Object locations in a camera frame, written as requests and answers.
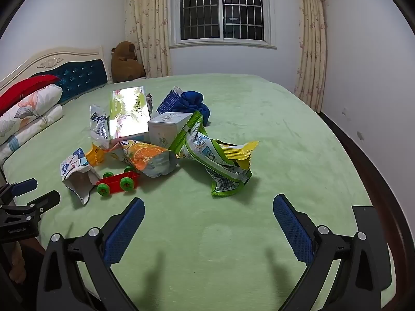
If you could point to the dark wooden bed frame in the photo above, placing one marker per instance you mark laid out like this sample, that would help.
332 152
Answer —
373 175

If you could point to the brown teddy bear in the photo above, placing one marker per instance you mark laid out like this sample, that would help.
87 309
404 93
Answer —
124 64

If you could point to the floral beige curtain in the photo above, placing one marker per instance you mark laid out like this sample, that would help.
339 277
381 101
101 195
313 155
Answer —
313 39
149 22

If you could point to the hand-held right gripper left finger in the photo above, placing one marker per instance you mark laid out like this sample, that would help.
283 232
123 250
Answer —
124 230

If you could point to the red pillow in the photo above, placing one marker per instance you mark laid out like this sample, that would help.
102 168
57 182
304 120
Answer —
26 89

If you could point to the floral pillow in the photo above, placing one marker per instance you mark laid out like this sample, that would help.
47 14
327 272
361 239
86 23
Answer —
29 107
48 116

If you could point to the blue cloth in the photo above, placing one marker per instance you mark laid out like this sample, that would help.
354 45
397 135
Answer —
191 100

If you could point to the yellow wrapper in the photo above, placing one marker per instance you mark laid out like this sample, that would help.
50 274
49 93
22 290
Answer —
240 150

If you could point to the green bed blanket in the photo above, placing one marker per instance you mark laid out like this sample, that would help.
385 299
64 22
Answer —
275 110

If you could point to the blue and white carton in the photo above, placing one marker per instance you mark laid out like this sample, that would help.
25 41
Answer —
168 100

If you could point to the red toy car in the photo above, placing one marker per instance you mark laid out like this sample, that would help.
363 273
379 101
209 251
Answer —
113 181

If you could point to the yellow toy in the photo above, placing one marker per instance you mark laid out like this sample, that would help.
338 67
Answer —
94 157

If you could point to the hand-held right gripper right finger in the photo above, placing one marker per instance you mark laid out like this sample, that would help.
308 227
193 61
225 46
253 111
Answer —
291 230

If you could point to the green snack bag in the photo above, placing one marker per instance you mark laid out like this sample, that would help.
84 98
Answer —
227 184
201 145

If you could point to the grey cube box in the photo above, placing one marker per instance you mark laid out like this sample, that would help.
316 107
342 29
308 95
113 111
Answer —
165 129

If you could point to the white green box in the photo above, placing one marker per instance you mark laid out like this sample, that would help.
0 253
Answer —
128 113

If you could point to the cream and blue headboard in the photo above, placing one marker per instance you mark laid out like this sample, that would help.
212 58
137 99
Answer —
81 77

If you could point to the clear plastic wrapper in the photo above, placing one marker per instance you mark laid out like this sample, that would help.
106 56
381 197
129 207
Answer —
99 129

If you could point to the orange snack bag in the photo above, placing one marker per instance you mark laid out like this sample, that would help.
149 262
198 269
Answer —
146 158

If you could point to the person's left hand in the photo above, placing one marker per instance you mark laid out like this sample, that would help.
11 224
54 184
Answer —
18 262

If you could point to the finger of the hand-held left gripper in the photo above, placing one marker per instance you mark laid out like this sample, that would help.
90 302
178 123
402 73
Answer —
25 185
45 199

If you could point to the barred window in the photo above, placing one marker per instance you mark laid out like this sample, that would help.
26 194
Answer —
201 6

